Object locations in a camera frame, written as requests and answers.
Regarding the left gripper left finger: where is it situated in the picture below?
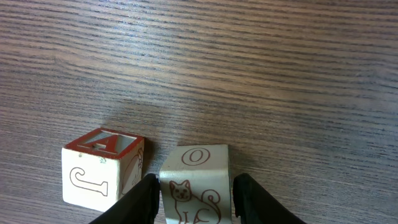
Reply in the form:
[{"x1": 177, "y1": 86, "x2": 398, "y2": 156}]
[{"x1": 90, "y1": 174, "x2": 160, "y2": 224}]

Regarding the block with dog drawing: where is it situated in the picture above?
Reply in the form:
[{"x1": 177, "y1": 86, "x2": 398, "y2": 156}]
[{"x1": 159, "y1": 144, "x2": 232, "y2": 224}]

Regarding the block with J and A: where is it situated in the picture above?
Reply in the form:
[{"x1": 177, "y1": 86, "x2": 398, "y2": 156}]
[{"x1": 62, "y1": 128, "x2": 144, "y2": 212}]

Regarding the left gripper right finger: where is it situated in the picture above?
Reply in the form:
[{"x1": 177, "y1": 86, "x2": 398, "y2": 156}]
[{"x1": 233, "y1": 173, "x2": 306, "y2": 224}]

